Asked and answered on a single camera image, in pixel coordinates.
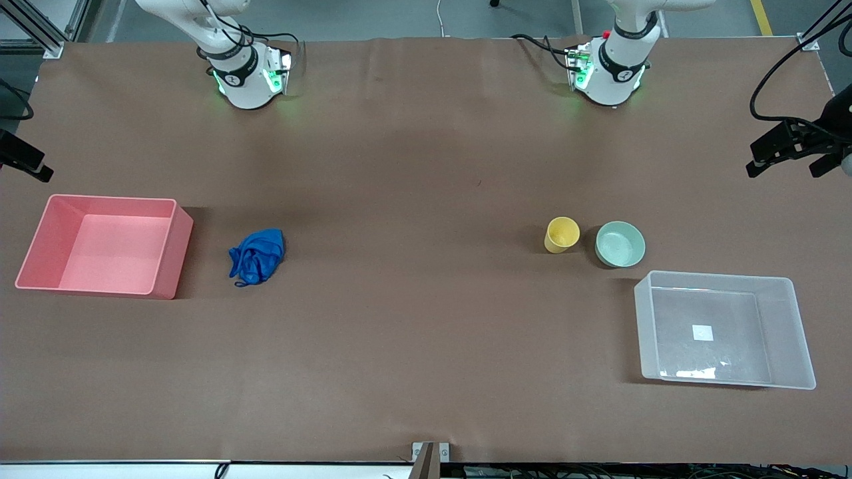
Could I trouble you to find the pink plastic box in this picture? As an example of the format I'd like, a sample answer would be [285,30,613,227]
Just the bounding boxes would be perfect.
[15,194,195,301]

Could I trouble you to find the metal edge bracket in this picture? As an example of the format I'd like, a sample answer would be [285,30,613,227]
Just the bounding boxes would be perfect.
[411,441,451,479]

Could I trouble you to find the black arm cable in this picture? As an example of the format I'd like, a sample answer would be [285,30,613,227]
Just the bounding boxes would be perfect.
[749,0,852,124]
[0,78,35,122]

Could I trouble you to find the clear plastic box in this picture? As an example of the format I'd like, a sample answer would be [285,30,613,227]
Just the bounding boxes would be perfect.
[634,269,817,391]

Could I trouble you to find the brown table cover sheet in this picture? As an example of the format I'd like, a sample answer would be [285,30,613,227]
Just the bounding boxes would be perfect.
[0,36,852,465]

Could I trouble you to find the blue cloth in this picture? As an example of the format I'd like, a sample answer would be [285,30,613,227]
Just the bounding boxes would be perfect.
[228,228,287,288]

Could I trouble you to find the mint green bowl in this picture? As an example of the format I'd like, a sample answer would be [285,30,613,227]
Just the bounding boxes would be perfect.
[594,221,647,269]

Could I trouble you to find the aluminium frame profile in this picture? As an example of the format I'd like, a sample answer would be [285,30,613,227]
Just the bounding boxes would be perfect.
[0,0,102,58]

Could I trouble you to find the yellow plastic cup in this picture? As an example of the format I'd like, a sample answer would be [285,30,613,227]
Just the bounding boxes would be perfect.
[544,216,581,255]

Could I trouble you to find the black frame struts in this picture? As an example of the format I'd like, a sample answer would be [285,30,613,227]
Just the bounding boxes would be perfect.
[801,0,852,42]

